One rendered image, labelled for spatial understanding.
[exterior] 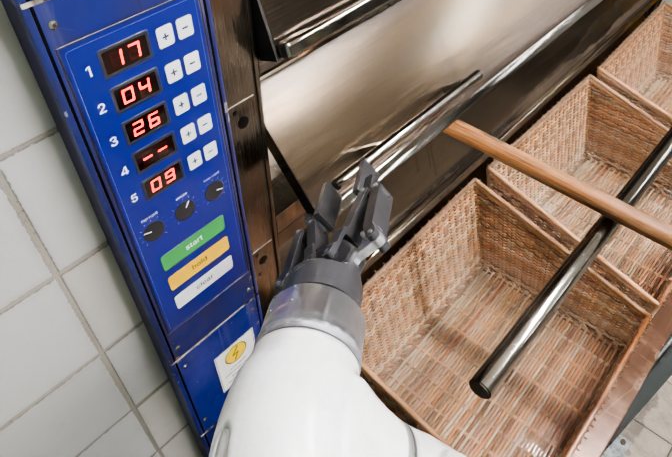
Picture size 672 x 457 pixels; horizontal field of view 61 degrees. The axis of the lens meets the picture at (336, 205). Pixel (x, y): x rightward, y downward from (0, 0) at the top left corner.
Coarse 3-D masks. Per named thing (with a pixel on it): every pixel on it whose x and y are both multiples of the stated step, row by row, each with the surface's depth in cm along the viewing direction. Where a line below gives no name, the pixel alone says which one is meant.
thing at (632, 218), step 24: (312, 48) 109; (456, 120) 94; (480, 144) 91; (504, 144) 90; (528, 168) 88; (552, 168) 86; (576, 192) 84; (600, 192) 83; (624, 216) 81; (648, 216) 80
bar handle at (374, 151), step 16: (464, 80) 86; (448, 96) 83; (432, 112) 81; (400, 128) 78; (416, 128) 79; (368, 144) 80; (384, 144) 76; (368, 160) 74; (336, 176) 72; (352, 176) 72
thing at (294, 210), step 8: (280, 176) 89; (272, 184) 88; (280, 184) 88; (288, 184) 88; (280, 192) 87; (288, 192) 87; (280, 200) 86; (288, 200) 86; (296, 200) 86; (280, 208) 84; (288, 208) 85; (296, 208) 86; (280, 216) 84; (288, 216) 86; (296, 216) 88; (280, 224) 85; (288, 224) 87
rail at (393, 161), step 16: (592, 0) 114; (576, 16) 110; (544, 32) 107; (560, 32) 107; (528, 48) 101; (512, 64) 98; (496, 80) 95; (464, 96) 92; (480, 96) 93; (448, 112) 88; (464, 112) 90; (432, 128) 86; (416, 144) 84; (384, 160) 81; (400, 160) 82; (384, 176) 80; (352, 192) 77
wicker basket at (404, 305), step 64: (448, 256) 137; (512, 256) 143; (384, 320) 124; (448, 320) 140; (512, 320) 140; (576, 320) 140; (384, 384) 104; (448, 384) 128; (576, 384) 129; (512, 448) 118; (576, 448) 105
